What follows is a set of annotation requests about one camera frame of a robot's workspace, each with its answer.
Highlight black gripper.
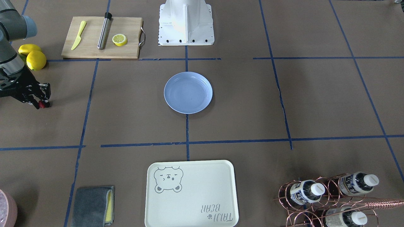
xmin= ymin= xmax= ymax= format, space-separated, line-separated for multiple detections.
xmin=0 ymin=71 xmax=51 ymax=109

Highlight red strawberry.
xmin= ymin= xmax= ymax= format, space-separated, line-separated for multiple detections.
xmin=39 ymin=100 xmax=50 ymax=109

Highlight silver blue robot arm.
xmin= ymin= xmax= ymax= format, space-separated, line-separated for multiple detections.
xmin=0 ymin=0 xmax=51 ymax=109

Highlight blue round plate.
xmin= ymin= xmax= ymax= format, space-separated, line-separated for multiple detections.
xmin=163 ymin=72 xmax=213 ymax=114

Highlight green lime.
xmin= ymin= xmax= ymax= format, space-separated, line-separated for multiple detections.
xmin=19 ymin=54 xmax=27 ymax=65

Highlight whole yellow lemon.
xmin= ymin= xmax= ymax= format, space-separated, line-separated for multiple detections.
xmin=18 ymin=44 xmax=42 ymax=56

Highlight yellow plastic knife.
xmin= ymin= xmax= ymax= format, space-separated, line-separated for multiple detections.
xmin=71 ymin=20 xmax=87 ymax=50

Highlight lemon half slice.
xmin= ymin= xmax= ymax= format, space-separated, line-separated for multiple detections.
xmin=112 ymin=34 xmax=128 ymax=46

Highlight wooden cutting board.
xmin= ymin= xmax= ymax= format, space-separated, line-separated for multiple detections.
xmin=61 ymin=16 xmax=144 ymax=59

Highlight pink bowl of ice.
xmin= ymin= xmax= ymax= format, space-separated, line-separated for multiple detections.
xmin=0 ymin=190 xmax=18 ymax=227

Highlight grey folded cloth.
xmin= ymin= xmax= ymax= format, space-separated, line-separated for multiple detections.
xmin=71 ymin=185 xmax=115 ymax=227

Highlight cream bear tray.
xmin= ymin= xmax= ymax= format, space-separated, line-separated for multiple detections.
xmin=145 ymin=160 xmax=239 ymax=227

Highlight tea bottle near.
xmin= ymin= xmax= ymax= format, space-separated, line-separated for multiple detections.
xmin=286 ymin=180 xmax=326 ymax=207

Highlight tea bottle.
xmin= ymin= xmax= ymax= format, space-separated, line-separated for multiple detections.
xmin=286 ymin=180 xmax=326 ymax=207
xmin=323 ymin=208 xmax=368 ymax=227
xmin=337 ymin=172 xmax=380 ymax=196

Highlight tea bottle far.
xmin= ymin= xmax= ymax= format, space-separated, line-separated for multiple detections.
xmin=323 ymin=208 xmax=368 ymax=227

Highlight tea bottle middle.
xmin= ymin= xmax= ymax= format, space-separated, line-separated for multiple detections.
xmin=337 ymin=172 xmax=380 ymax=196

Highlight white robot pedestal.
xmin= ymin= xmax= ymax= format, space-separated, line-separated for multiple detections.
xmin=158 ymin=0 xmax=215 ymax=46

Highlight copper wire bottle rack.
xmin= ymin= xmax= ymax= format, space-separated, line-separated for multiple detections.
xmin=274 ymin=174 xmax=403 ymax=227

